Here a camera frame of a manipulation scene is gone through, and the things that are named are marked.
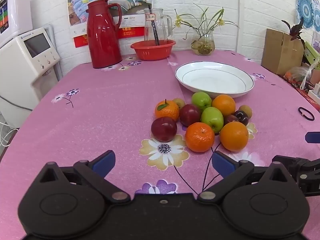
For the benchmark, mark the medium blue decorative plate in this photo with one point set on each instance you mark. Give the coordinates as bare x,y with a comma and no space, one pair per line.
317,21

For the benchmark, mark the glass vase with plant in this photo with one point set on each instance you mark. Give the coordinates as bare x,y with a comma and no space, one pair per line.
178,22

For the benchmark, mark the purple leaf plant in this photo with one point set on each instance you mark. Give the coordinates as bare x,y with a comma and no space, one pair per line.
296,31

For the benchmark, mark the tangerine with green leaf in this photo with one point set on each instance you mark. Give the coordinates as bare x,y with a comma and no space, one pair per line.
167,110

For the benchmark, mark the orange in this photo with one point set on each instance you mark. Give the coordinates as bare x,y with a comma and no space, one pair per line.
223,104
234,136

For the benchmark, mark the dark red plum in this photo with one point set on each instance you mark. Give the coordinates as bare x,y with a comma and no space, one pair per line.
230,118

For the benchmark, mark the white power strip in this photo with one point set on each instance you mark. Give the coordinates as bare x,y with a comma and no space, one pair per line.
315,95

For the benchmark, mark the black straw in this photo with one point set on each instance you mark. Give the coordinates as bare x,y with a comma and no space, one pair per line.
155,31

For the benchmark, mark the red thermos jug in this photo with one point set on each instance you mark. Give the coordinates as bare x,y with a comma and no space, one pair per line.
102,37

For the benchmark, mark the green apple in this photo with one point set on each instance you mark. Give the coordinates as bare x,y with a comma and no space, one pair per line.
212,119
201,100

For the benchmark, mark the white plate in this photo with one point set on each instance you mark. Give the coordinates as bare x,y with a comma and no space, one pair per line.
215,80

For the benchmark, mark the clear plastic bag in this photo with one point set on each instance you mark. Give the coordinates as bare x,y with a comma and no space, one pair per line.
298,73

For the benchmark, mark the dark red apple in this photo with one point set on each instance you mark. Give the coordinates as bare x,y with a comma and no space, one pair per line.
190,114

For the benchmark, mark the small wall picture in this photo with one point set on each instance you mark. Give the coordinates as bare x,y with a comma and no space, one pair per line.
316,41

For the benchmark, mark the pink floral tablecloth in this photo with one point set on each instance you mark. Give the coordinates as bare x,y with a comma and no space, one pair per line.
100,105

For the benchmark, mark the white appliance with screen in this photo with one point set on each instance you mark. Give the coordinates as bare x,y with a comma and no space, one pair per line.
25,75

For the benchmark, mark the cardboard box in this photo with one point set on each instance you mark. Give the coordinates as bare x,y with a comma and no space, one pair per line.
277,52

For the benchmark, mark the small blue decorative plate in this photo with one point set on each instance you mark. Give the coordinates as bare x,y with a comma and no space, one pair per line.
316,2

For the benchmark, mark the dark purple plum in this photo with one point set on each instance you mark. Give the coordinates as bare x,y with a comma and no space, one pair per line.
241,117

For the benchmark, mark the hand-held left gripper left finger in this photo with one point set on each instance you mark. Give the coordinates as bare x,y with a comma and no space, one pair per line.
103,161

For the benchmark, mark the large blue decorative plate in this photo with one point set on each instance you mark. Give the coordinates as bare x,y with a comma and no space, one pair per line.
305,8

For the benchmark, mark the small brown kiwi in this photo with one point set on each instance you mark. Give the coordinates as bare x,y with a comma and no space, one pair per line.
179,102
246,110

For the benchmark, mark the green box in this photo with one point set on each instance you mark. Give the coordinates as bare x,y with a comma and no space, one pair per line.
311,53

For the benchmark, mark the glass pitcher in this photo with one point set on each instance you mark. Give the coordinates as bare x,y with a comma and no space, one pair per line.
162,27

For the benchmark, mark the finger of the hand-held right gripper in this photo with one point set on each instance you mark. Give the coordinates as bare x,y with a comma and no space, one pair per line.
307,165
312,137

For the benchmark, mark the red plastic basket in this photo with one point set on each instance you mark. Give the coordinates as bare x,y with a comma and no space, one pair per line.
152,52

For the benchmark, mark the red plaid cloth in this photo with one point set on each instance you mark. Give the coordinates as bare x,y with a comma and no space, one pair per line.
297,91

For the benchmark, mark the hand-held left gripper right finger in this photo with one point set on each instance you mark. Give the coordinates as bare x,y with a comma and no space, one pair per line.
222,163

